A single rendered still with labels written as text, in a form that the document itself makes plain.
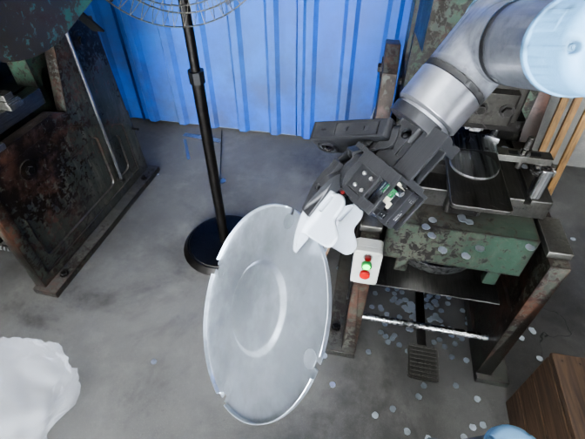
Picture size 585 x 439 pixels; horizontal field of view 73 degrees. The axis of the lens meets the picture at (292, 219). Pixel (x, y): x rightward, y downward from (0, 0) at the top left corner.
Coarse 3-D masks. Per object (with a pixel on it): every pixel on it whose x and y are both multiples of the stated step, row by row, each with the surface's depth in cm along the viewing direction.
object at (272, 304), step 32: (256, 224) 60; (224, 256) 65; (256, 256) 58; (288, 256) 52; (320, 256) 47; (224, 288) 63; (256, 288) 55; (288, 288) 50; (320, 288) 46; (224, 320) 61; (256, 320) 53; (288, 320) 49; (320, 320) 45; (224, 352) 59; (256, 352) 52; (288, 352) 48; (320, 352) 43; (256, 384) 51; (288, 384) 47; (256, 416) 50
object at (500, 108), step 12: (492, 96) 93; (504, 96) 93; (516, 96) 92; (480, 108) 94; (492, 108) 95; (504, 108) 94; (516, 108) 97; (468, 120) 99; (480, 120) 98; (492, 120) 97; (504, 120) 97; (516, 120) 99
